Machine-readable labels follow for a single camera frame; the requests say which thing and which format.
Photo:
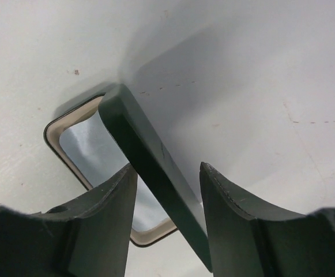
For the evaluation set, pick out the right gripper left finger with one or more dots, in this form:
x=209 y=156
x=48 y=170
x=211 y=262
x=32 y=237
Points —
x=86 y=236

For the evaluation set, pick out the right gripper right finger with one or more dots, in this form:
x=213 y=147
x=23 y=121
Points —
x=249 y=236

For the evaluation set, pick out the black glasses case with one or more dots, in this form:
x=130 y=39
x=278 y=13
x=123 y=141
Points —
x=128 y=125

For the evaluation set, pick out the light blue cleaning cloth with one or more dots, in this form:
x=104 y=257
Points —
x=97 y=156

